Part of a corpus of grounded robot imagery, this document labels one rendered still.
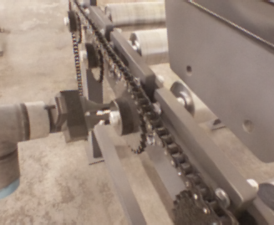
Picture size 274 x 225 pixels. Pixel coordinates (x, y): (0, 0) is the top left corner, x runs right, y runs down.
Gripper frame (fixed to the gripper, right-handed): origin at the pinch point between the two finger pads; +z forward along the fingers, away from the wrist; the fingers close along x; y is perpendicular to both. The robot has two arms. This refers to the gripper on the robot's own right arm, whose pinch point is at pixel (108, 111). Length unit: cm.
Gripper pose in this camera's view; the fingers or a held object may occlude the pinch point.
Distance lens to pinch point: 66.4
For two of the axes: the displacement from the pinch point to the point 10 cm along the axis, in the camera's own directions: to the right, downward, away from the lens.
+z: 8.2, -1.2, 5.6
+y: -4.9, 3.5, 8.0
